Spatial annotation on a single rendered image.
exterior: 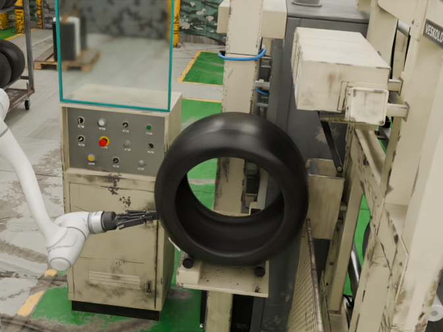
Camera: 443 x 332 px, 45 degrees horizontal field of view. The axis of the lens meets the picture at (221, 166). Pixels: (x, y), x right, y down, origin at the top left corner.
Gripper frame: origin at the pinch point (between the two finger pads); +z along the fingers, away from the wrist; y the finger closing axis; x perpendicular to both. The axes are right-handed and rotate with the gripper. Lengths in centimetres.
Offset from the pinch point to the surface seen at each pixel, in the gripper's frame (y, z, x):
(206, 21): 910, -98, 33
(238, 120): 1, 39, -34
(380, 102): -43, 83, -47
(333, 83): -34, 72, -51
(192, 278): -9.2, 12.0, 24.6
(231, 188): 27.8, 28.1, 5.0
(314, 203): 21, 63, 13
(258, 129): -4, 46, -31
